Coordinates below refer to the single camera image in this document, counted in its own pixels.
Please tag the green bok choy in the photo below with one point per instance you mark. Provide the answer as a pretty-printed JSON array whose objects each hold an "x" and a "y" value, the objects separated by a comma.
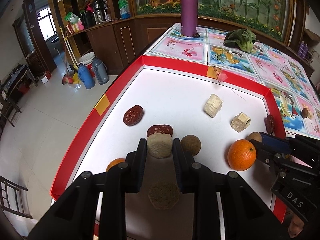
[{"x": 241, "y": 38}]

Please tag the grey thermos flask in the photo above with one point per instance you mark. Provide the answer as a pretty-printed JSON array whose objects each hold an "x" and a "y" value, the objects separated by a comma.
[{"x": 100, "y": 70}]

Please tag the pink snack box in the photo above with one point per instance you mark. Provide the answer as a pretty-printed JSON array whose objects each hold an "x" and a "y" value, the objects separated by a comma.
[{"x": 76, "y": 26}]

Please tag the orange tangerine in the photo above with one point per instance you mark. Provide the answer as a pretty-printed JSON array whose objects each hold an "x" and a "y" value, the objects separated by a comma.
[
  {"x": 114, "y": 164},
  {"x": 241, "y": 155}
]

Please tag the wooden partition cabinet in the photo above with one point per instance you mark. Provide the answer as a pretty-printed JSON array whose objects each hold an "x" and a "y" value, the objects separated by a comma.
[{"x": 130, "y": 37}]

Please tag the person's right hand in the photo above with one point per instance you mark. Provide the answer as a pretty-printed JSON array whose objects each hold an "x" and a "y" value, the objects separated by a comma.
[{"x": 296, "y": 226}]

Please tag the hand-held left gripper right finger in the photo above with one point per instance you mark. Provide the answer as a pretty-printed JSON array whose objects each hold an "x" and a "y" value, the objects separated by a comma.
[{"x": 178, "y": 165}]

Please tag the flower painted glass panel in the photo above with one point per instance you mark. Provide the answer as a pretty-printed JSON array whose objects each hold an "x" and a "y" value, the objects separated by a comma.
[{"x": 237, "y": 0}]

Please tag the red dustpan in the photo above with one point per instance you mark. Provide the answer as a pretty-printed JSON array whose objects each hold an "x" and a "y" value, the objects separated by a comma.
[{"x": 68, "y": 79}]

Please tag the green label plastic bottle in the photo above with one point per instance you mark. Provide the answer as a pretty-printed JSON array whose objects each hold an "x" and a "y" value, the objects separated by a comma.
[{"x": 123, "y": 6}]

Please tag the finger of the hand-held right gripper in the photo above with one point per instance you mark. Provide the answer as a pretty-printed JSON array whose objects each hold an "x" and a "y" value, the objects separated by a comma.
[
  {"x": 265, "y": 152},
  {"x": 275, "y": 141}
]

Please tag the printed plastic tablecloth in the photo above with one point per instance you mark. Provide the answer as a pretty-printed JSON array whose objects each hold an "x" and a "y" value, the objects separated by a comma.
[{"x": 262, "y": 65}]

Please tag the beige cake with cream top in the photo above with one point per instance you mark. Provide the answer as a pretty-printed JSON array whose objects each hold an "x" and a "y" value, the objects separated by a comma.
[{"x": 240, "y": 121}]

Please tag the octagonal beige grain cake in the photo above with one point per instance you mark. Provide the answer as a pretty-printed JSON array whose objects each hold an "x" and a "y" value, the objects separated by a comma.
[{"x": 163, "y": 195}]

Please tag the cream square cake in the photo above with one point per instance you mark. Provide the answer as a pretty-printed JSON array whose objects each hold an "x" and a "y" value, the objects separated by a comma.
[{"x": 213, "y": 105}]

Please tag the red and white tray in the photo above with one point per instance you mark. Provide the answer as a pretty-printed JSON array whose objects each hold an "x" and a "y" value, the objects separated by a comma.
[{"x": 175, "y": 92}]

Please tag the black jar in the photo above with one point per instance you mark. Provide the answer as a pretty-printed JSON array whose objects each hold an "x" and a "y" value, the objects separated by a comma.
[{"x": 86, "y": 19}]

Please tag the purple thermos bottle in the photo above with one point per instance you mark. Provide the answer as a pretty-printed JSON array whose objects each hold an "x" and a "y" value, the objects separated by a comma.
[{"x": 188, "y": 10}]

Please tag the blue thermos flask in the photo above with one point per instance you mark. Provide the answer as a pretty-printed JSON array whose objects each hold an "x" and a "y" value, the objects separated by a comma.
[{"x": 85, "y": 76}]

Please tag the dark wooden chair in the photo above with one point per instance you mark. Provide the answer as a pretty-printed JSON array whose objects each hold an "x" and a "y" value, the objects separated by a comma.
[
  {"x": 7, "y": 105},
  {"x": 12, "y": 195}
]

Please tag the brown longan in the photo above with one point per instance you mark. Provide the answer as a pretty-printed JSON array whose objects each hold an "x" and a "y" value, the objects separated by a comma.
[
  {"x": 304, "y": 112},
  {"x": 253, "y": 137},
  {"x": 190, "y": 145}
]

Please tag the green snack bag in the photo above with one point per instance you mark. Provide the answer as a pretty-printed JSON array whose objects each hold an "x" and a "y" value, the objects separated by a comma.
[{"x": 72, "y": 17}]

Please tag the dark low table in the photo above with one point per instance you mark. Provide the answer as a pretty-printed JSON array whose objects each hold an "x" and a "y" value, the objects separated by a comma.
[{"x": 17, "y": 76}]

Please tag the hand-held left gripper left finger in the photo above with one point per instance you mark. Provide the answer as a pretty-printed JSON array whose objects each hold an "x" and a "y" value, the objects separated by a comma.
[{"x": 142, "y": 165}]

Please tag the black thermos jug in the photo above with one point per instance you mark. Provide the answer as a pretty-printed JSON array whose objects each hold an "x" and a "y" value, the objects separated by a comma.
[{"x": 98, "y": 10}]

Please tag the red date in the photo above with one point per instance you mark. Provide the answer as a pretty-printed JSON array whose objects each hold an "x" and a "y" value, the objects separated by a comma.
[
  {"x": 270, "y": 123},
  {"x": 133, "y": 115},
  {"x": 160, "y": 129}
]

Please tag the round beige cake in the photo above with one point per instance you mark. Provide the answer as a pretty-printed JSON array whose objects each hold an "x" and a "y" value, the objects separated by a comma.
[{"x": 159, "y": 146}]

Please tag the white bucket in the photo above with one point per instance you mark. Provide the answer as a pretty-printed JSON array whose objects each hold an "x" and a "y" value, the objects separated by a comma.
[{"x": 86, "y": 58}]

